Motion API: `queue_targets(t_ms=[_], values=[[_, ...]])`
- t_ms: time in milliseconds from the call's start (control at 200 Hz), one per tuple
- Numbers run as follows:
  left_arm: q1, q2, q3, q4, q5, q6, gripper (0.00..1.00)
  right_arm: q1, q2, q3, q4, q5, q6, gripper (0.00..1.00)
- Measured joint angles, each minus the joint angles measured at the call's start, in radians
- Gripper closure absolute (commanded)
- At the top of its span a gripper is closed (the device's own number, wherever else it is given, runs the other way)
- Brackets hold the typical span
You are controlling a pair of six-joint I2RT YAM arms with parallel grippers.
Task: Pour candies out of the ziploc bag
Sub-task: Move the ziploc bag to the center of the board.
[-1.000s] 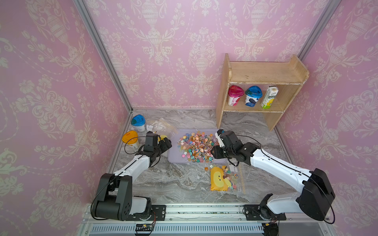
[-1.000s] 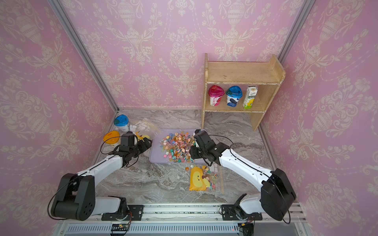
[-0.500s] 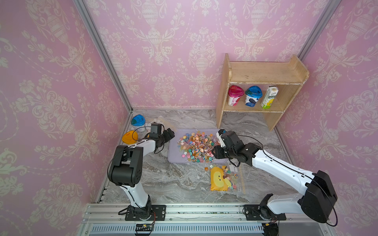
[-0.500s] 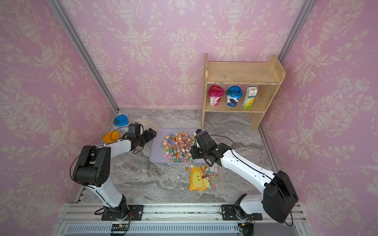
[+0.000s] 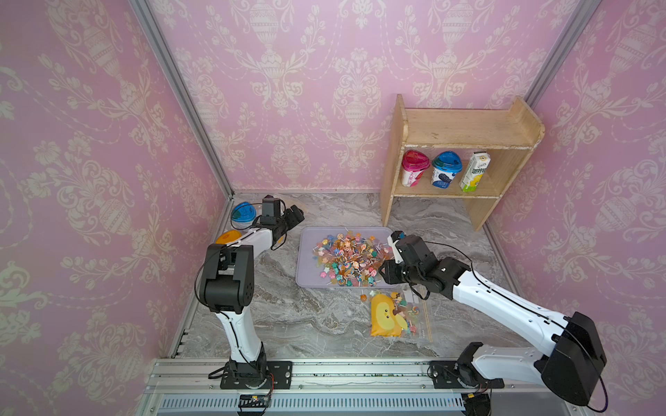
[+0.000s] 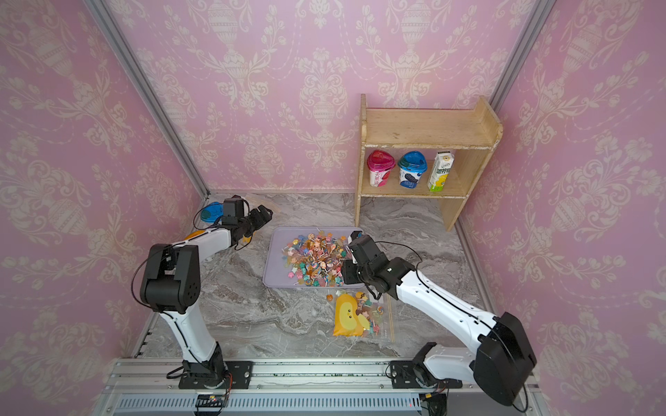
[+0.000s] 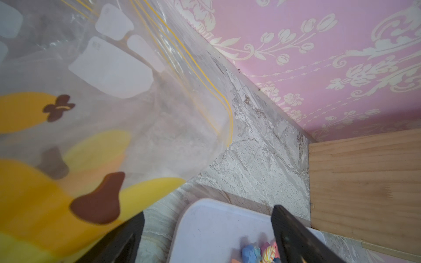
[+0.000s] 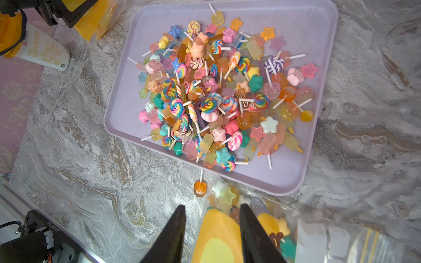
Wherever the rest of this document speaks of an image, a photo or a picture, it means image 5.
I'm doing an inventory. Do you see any candy ziploc bag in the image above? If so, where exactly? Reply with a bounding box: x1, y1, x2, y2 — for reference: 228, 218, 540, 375
369, 289, 433, 343

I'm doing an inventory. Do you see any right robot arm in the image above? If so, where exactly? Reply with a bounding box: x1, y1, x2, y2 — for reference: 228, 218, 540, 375
379, 231, 607, 407

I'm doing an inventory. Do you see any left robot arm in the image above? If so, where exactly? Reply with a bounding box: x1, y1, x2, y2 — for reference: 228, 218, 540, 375
194, 195, 305, 390

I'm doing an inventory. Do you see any pile of colourful candies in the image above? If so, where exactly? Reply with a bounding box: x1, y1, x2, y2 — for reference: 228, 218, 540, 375
312, 232, 394, 287

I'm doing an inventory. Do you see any blue lid cup on table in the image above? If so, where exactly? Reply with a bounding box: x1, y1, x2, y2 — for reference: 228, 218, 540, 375
231, 202, 257, 231

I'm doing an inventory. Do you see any lilac plastic tray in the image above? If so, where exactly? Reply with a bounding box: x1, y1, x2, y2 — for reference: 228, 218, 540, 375
296, 227, 391, 289

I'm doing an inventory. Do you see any orange lid cup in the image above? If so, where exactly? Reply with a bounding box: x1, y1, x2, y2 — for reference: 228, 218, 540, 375
215, 230, 243, 245

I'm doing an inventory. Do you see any pink lid cup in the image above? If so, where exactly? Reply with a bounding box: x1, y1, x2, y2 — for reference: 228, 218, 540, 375
401, 150, 430, 187

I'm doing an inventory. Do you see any blue lid cup on shelf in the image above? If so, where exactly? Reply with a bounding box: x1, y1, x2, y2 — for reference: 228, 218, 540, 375
431, 151, 462, 189

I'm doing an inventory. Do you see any green white carton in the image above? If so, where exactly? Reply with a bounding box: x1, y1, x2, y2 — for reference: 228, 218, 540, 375
460, 152, 491, 192

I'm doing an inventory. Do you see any wooden shelf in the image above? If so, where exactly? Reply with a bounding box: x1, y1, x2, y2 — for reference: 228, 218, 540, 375
379, 94, 546, 232

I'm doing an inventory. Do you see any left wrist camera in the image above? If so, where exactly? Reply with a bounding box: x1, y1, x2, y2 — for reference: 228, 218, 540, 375
261, 195, 282, 222

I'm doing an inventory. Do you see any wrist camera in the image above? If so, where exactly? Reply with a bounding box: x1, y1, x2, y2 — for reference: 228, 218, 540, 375
261, 195, 282, 222
387, 231, 405, 265

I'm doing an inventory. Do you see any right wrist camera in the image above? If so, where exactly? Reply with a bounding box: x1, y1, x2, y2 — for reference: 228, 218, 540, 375
387, 231, 405, 265

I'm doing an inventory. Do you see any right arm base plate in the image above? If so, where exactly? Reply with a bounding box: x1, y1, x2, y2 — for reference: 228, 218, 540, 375
427, 361, 505, 391

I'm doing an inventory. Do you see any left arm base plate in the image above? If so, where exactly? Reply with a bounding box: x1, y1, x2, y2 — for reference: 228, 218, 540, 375
220, 361, 293, 390

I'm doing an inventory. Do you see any aluminium rail frame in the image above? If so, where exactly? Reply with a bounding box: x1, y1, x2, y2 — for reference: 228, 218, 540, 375
136, 358, 591, 415

